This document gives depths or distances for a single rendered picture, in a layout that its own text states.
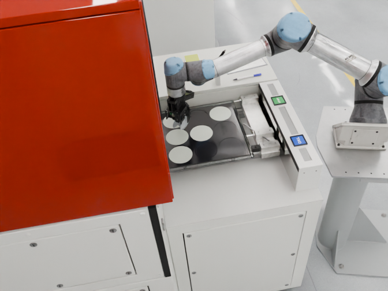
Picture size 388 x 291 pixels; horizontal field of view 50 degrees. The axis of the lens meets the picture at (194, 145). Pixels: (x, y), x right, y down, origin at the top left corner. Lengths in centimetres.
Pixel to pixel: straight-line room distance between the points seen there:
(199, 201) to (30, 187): 77
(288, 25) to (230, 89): 47
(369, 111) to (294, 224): 56
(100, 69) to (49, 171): 32
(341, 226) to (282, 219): 68
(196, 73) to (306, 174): 57
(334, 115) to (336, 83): 161
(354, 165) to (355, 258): 82
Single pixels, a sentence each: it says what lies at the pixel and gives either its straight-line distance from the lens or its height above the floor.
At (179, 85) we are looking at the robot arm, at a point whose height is 118.
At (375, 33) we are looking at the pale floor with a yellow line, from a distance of 442.
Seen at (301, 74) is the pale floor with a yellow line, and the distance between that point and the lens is 371.
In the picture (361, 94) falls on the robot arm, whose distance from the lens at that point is 188.
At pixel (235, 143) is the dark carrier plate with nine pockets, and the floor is 90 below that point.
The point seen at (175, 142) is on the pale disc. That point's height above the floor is 90.
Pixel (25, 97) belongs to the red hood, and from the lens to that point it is 90.
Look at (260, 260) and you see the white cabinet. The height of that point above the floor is 44.
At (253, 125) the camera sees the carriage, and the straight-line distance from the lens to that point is 187.
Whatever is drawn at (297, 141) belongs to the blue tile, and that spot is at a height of 96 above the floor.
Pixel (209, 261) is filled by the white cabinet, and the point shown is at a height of 51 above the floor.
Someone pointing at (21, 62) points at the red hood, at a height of 173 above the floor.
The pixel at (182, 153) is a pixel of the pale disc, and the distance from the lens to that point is 173.
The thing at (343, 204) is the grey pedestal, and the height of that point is 44.
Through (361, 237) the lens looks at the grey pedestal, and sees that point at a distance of 258.
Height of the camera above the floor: 215
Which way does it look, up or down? 45 degrees down
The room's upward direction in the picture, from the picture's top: 5 degrees counter-clockwise
